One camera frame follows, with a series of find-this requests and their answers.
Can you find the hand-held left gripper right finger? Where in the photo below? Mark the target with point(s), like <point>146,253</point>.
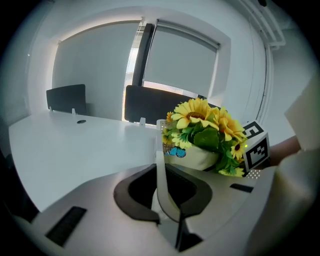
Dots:
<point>220,200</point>

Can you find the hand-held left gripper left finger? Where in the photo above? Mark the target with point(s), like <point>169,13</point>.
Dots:
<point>100,220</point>

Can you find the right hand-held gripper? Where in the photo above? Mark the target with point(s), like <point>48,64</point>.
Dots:
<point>258,147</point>

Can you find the yellow artificial sunflowers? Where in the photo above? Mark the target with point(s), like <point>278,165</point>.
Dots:
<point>200,125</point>

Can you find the person's right forearm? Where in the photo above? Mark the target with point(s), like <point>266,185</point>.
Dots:
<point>282,150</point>

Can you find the white desk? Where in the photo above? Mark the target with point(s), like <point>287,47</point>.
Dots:
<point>75,150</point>

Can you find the white ceiling pipes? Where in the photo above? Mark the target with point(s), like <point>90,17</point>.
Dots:
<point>268,75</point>

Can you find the narrow grey roller blind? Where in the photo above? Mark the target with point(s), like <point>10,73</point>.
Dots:
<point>180,62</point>

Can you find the wide black desk divider panel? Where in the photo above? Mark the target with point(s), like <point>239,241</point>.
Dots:
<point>150,102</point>

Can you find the small black desk divider panel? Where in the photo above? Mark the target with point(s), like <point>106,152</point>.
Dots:
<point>66,98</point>

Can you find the wide grey roller blind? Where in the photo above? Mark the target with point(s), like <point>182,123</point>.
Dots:
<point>95,70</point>

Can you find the dark window frame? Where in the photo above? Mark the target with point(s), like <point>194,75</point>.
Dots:
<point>142,55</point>

